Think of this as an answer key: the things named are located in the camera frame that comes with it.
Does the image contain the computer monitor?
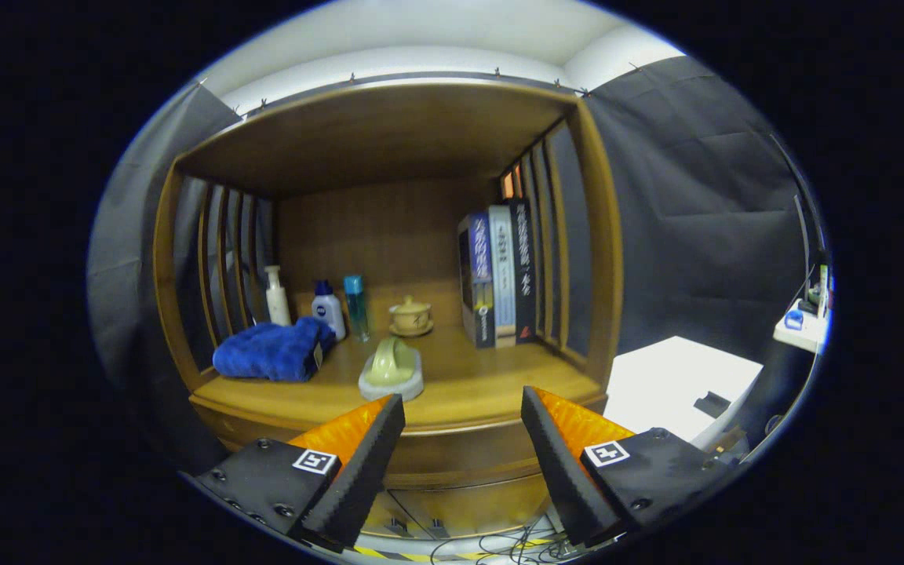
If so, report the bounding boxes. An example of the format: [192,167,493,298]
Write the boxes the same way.
[770,133,831,272]

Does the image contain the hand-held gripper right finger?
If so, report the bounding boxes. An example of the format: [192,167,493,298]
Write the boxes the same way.
[520,385,735,549]

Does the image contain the white pump bottle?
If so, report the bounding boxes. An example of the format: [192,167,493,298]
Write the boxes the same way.
[264,265,293,327]

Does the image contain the white box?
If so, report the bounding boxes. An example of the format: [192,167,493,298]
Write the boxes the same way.
[603,336,764,453]

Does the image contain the wooden drawer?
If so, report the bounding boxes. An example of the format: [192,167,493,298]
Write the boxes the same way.
[377,438,559,494]

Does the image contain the small black bracket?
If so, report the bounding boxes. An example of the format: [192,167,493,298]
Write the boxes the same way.
[694,391,732,418]

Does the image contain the wooden countertop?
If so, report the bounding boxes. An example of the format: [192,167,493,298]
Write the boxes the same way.
[189,323,606,437]

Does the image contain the white bottle blue cap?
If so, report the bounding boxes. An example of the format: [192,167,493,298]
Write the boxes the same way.
[311,280,347,341]

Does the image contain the black book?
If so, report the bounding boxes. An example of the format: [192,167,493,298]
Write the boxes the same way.
[508,198,538,344]

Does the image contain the black floor cables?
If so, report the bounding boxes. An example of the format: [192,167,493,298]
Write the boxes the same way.
[428,522,572,564]

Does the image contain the beige lidded teacup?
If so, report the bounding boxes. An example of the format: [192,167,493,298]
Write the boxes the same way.
[388,295,434,338]

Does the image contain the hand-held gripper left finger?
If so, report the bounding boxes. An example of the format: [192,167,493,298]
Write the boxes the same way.
[197,393,407,555]

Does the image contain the teal bottle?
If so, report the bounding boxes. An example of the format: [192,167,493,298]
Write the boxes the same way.
[343,275,370,343]

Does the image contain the dark blue book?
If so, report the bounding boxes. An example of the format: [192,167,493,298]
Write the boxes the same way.
[457,212,496,349]

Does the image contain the white side table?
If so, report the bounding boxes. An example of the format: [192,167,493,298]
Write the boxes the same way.
[772,310,829,355]

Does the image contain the pale blue book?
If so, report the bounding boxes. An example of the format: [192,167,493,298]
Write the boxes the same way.
[488,204,517,348]

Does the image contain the wooden cabinet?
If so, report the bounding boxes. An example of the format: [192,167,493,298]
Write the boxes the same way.
[152,78,625,544]

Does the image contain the blue towel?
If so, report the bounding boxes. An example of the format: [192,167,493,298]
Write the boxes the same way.
[213,316,337,383]

